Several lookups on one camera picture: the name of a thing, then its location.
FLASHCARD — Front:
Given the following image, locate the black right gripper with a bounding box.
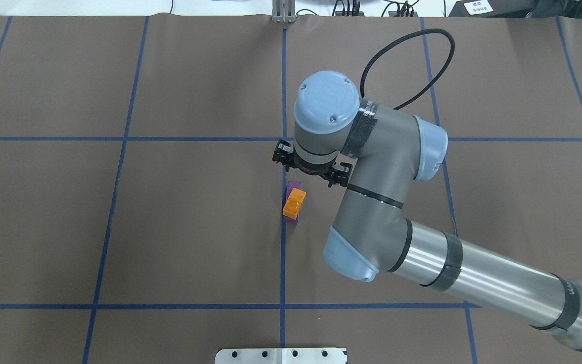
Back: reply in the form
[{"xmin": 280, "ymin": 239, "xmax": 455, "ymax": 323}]
[{"xmin": 291, "ymin": 150, "xmax": 338, "ymax": 176}]

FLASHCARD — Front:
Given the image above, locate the purple trapezoid block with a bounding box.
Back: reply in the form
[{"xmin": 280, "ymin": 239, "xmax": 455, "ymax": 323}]
[{"xmin": 282, "ymin": 180, "xmax": 307, "ymax": 223}]

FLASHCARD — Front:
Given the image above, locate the orange trapezoid block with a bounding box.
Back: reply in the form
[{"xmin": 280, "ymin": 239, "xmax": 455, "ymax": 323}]
[{"xmin": 282, "ymin": 188, "xmax": 307, "ymax": 220}]

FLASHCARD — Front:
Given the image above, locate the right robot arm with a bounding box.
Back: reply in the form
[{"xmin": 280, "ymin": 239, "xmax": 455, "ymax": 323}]
[{"xmin": 280, "ymin": 70, "xmax": 582, "ymax": 352}]

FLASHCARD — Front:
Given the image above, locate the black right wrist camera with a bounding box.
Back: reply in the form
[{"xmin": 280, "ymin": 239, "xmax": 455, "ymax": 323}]
[{"xmin": 272, "ymin": 138, "xmax": 354, "ymax": 188}]

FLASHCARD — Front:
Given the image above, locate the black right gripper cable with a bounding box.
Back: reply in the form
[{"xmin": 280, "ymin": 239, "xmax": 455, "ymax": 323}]
[{"xmin": 360, "ymin": 29, "xmax": 456, "ymax": 111}]

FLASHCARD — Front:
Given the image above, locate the aluminium frame post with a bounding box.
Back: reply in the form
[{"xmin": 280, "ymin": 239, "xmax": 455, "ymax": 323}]
[{"xmin": 272, "ymin": 0, "xmax": 297, "ymax": 23}]

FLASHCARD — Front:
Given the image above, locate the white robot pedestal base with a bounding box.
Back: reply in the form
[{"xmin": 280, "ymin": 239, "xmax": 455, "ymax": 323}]
[{"xmin": 214, "ymin": 347, "xmax": 349, "ymax": 363}]

